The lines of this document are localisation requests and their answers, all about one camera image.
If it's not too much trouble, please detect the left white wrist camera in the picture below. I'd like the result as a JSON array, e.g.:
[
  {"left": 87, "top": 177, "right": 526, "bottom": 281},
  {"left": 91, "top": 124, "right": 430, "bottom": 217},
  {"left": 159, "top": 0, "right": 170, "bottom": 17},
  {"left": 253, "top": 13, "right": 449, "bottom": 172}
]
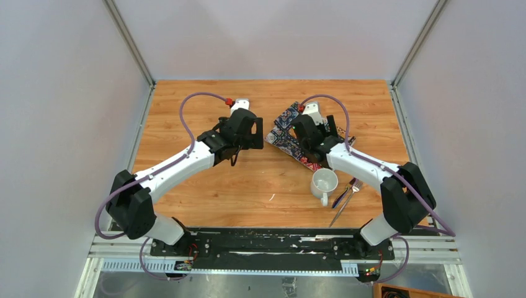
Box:
[{"left": 230, "top": 98, "right": 250, "bottom": 115}]

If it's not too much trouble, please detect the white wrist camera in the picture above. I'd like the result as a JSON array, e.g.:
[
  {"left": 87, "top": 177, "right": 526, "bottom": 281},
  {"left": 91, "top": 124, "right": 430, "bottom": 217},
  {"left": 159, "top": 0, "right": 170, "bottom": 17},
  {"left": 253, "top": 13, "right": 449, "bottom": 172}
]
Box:
[
  {"left": 230, "top": 98, "right": 250, "bottom": 115},
  {"left": 302, "top": 101, "right": 323, "bottom": 125}
]

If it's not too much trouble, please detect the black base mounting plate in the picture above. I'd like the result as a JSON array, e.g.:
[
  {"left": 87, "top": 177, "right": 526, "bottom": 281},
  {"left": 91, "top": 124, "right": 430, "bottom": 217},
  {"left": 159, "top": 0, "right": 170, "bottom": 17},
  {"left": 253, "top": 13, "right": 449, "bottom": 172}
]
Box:
[{"left": 149, "top": 227, "right": 395, "bottom": 271}]

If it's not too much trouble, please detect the silver fork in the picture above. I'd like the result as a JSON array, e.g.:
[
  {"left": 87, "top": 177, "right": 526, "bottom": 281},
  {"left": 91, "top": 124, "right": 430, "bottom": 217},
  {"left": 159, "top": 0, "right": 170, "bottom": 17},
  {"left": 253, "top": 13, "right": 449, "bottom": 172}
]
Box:
[{"left": 329, "top": 179, "right": 363, "bottom": 228}]

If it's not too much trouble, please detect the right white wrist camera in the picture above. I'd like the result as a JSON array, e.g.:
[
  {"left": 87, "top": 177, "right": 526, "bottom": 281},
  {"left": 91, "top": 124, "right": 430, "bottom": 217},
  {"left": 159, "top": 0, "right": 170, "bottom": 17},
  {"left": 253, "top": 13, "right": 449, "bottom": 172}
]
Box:
[{"left": 302, "top": 101, "right": 323, "bottom": 125}]

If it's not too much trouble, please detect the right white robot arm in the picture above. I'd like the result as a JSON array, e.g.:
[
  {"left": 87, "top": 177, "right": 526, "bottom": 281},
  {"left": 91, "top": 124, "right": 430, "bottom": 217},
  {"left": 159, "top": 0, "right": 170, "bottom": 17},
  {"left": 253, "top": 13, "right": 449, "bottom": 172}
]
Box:
[{"left": 292, "top": 115, "right": 436, "bottom": 260}]

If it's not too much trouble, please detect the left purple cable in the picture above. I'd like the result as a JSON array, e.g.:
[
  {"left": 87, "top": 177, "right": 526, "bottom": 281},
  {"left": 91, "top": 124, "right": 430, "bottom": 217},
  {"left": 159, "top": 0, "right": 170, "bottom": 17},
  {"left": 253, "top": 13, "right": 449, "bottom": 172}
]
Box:
[{"left": 94, "top": 92, "right": 228, "bottom": 241}]

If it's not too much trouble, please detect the orange wooden box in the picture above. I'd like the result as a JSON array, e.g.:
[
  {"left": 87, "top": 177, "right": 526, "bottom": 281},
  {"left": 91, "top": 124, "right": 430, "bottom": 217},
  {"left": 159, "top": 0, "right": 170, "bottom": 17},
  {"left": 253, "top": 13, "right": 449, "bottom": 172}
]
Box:
[{"left": 373, "top": 284, "right": 455, "bottom": 298}]

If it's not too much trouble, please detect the white mug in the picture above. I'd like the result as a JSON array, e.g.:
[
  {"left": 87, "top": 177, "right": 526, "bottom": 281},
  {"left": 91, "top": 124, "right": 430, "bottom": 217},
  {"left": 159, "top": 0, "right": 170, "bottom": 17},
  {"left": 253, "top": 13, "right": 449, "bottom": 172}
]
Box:
[{"left": 310, "top": 168, "right": 339, "bottom": 207}]

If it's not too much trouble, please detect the purple handled knife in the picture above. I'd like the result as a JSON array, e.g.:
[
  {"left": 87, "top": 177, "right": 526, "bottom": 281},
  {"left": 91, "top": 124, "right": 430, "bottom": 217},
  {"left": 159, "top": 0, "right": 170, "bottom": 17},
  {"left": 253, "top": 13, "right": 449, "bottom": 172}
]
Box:
[{"left": 332, "top": 178, "right": 356, "bottom": 209}]

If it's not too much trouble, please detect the aluminium frame rail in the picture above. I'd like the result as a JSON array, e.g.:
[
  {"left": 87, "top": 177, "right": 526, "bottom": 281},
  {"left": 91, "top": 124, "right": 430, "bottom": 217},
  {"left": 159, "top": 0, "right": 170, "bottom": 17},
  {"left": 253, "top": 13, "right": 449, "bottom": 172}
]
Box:
[{"left": 89, "top": 229, "right": 461, "bottom": 278}]

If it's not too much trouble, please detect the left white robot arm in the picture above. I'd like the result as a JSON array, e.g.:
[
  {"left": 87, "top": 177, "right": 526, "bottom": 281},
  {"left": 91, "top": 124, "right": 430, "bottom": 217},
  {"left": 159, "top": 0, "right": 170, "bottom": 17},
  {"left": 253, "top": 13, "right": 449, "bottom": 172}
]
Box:
[{"left": 103, "top": 108, "right": 264, "bottom": 256}]

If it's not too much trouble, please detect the colourful patterned placemat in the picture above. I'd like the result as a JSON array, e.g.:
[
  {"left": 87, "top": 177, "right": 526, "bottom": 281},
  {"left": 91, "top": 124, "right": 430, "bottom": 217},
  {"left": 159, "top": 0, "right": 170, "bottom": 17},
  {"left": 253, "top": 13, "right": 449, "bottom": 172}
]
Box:
[{"left": 265, "top": 102, "right": 355, "bottom": 171}]

